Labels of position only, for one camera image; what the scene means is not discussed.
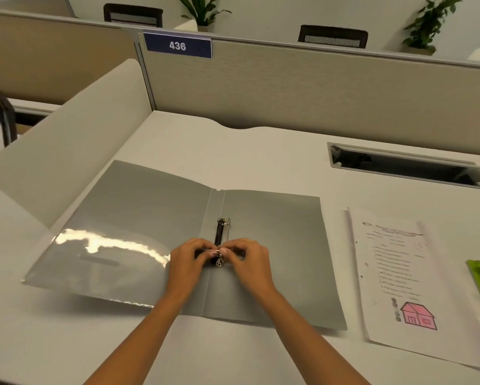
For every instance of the person's left hand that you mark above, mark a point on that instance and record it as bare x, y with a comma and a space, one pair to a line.
185, 272

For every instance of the person's left forearm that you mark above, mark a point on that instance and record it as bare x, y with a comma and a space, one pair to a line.
135, 344

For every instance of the black computer monitor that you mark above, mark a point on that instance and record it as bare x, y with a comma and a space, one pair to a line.
7, 120

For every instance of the person's right forearm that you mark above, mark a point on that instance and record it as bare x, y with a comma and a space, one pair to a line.
316, 344

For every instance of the beige fabric partition panel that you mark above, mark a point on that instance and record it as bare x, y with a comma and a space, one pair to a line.
304, 88

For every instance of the black mesh office chair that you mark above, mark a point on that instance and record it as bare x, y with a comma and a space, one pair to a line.
133, 15
333, 38

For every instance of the blue desk number sign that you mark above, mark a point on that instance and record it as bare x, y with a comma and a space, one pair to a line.
177, 46

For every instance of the person's right hand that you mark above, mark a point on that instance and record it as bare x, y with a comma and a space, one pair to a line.
254, 268

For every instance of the white paper pink house drawing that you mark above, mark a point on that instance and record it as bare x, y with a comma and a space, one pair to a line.
456, 316

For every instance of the potted small-leaf plant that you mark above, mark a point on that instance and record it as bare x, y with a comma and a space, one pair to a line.
428, 28

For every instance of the brown partition panel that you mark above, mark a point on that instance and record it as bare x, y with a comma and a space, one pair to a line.
43, 56

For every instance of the potted long-leaf plant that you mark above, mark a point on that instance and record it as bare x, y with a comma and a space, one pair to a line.
203, 11

